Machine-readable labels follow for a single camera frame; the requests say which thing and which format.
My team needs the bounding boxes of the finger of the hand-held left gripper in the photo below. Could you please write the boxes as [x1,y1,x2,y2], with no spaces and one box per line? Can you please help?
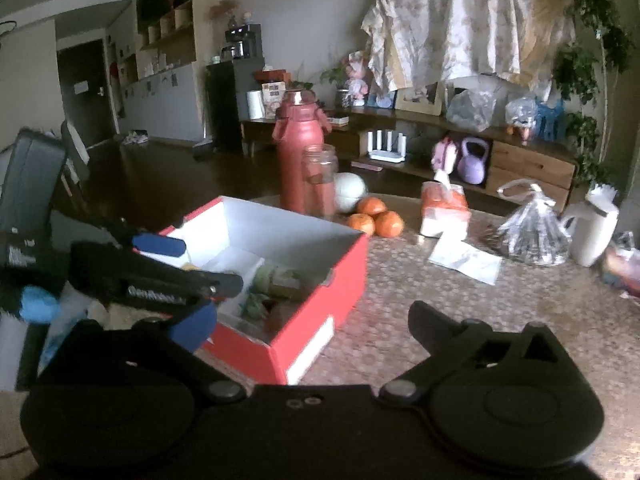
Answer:
[100,217,187,261]
[70,241,244,312]

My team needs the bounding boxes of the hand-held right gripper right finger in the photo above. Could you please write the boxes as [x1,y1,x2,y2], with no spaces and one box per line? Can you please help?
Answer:
[379,301,581,406]

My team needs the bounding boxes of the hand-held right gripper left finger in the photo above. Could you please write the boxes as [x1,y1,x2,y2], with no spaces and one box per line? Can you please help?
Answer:
[47,302,247,405]

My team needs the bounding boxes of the green cap bottle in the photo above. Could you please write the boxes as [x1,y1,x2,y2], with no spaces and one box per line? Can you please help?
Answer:
[250,262,303,298]

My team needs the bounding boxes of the red cardboard box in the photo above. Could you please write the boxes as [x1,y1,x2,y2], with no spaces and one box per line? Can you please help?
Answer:
[159,196,370,386]

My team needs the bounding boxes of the white paper sheet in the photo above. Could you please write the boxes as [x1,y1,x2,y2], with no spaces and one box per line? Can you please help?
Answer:
[428,237,502,285]

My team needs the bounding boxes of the light blue cloth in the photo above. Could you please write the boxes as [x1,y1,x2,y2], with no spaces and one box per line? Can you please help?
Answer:
[20,285,58,323]

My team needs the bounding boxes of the dark door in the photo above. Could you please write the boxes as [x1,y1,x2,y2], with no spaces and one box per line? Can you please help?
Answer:
[56,39,121,148]

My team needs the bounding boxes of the orange tissue pack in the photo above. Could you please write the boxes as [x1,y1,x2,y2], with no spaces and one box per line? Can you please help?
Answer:
[420,170,472,239]

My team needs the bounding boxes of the clear plastic bag dark contents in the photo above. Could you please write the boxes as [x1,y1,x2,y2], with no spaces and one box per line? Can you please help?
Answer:
[496,178,572,266]

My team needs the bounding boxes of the white low cabinets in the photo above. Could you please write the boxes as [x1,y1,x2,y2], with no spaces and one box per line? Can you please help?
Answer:
[120,62,208,141]

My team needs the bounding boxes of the white egg-shaped ornament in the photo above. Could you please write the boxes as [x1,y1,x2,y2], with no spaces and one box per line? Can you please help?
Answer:
[334,172,368,212]

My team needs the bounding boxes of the black cabinet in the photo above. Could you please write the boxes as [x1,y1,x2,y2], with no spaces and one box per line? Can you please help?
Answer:
[206,57,266,153]

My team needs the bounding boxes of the red thermos flask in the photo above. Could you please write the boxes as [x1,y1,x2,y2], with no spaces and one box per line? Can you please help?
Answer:
[272,89,331,216]

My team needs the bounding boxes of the purple kettlebell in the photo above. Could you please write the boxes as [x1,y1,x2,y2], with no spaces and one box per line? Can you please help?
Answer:
[456,137,490,184]

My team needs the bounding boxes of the pink toy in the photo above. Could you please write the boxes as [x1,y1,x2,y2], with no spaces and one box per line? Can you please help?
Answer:
[432,139,460,173]

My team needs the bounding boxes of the clear plastic jar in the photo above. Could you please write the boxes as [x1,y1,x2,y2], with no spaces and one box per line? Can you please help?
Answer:
[302,144,340,221]

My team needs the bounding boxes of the white router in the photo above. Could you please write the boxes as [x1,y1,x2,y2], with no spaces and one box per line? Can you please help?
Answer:
[367,130,407,163]

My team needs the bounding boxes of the printed cardboard box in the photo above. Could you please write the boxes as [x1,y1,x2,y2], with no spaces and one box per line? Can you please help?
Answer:
[261,81,287,120]

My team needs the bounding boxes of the white pitcher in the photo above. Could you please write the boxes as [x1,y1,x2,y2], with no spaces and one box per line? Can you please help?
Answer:
[560,183,621,267]

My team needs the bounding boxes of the wooden low bench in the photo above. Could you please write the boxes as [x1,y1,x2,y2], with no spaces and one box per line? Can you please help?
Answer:
[240,107,581,211]

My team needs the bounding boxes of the stack of books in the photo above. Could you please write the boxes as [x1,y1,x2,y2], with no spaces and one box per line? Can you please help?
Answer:
[600,232,640,296]

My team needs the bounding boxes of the coffee machine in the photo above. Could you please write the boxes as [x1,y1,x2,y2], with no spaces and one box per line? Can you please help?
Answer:
[220,24,263,61]

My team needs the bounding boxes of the grey plastic bag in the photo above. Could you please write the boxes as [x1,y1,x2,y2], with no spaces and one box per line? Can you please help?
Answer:
[446,87,501,133]

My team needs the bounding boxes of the clear plastic bag with toy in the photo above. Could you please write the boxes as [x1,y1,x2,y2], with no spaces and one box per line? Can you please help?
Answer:
[505,96,541,136]

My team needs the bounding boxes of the blue toy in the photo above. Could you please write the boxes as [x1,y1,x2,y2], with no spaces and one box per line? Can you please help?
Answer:
[535,99,566,141]

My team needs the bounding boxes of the small potted plant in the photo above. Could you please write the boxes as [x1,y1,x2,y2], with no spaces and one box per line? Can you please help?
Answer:
[320,60,351,108]

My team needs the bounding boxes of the dried flower vase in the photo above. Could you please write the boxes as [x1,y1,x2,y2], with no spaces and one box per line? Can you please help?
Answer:
[210,0,240,31]

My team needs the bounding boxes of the pink doll figurine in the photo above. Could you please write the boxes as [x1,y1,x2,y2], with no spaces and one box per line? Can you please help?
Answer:
[346,51,371,107]

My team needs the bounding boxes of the floral cloth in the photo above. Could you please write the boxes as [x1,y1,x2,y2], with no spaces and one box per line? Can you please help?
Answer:
[361,0,541,92]

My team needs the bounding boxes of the tall potted plant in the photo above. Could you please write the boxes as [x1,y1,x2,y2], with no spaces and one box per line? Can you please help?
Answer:
[552,0,636,186]

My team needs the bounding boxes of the wooden picture frame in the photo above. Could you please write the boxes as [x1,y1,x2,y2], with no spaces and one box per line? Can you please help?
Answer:
[395,82,446,116]

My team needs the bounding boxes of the wooden wall shelf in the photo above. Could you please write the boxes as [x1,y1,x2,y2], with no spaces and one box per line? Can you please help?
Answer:
[135,0,196,66]

